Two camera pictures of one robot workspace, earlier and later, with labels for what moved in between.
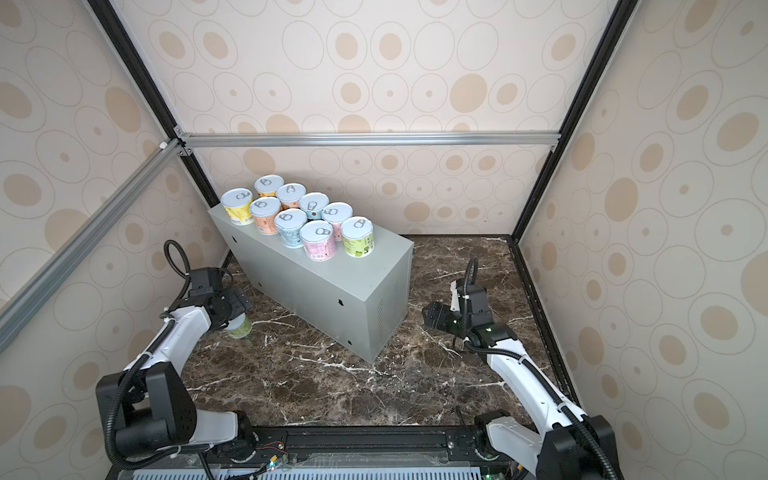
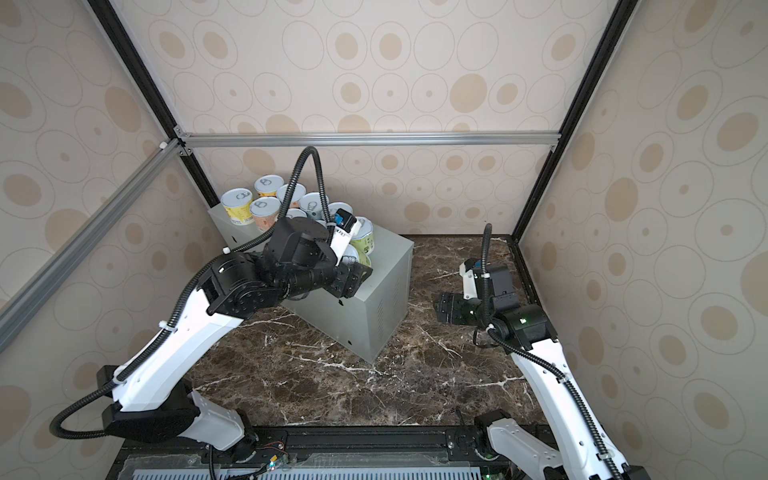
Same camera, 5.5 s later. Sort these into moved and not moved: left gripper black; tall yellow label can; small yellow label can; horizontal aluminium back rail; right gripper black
Moved: right gripper black; left gripper black
Not moved: tall yellow label can; horizontal aluminium back rail; small yellow label can
